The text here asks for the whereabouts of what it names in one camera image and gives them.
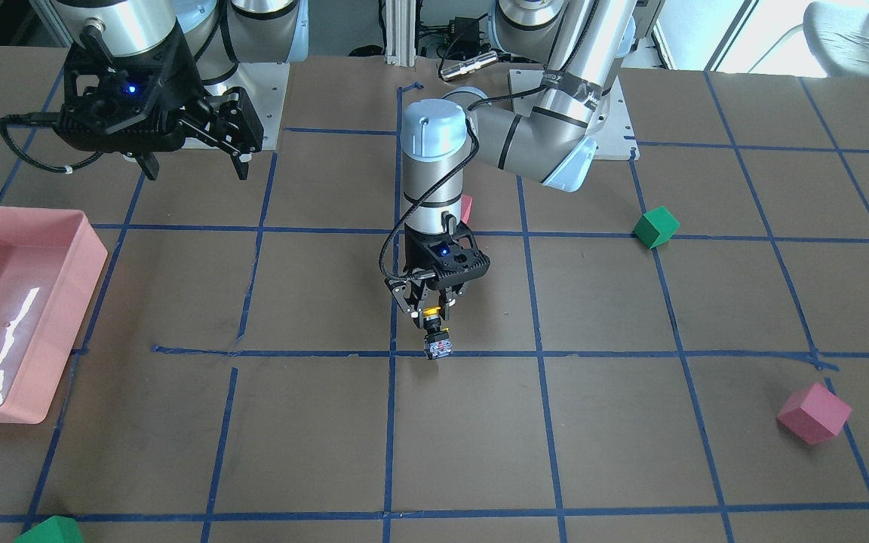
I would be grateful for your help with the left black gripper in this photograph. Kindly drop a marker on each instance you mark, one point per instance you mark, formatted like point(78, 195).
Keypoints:
point(409, 291)

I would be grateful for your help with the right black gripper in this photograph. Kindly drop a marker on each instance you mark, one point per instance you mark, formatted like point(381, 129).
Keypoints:
point(200, 106)

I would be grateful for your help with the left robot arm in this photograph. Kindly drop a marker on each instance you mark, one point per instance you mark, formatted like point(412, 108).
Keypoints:
point(581, 46)

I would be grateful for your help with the pink cube centre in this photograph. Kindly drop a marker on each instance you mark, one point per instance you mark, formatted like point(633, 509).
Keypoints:
point(466, 208)

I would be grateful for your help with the pink cube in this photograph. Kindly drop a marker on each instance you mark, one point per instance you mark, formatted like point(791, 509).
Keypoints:
point(814, 414)
point(466, 208)

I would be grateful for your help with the pink plastic bin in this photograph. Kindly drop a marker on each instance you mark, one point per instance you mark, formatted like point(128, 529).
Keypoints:
point(50, 263)

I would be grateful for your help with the green cube front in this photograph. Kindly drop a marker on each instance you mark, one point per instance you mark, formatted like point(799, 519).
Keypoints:
point(656, 227)

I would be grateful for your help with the green cube near bin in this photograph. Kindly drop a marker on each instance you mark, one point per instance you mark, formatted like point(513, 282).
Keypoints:
point(55, 529)

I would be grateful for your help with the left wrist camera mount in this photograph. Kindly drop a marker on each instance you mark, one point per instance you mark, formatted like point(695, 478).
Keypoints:
point(453, 258)

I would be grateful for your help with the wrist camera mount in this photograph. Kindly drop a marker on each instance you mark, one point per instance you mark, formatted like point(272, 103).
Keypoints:
point(125, 104)
point(453, 258)

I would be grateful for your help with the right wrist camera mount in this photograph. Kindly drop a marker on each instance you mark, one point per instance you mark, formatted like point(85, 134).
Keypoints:
point(125, 104)

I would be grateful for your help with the aluminium frame post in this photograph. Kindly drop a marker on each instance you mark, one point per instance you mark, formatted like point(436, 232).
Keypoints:
point(400, 25)

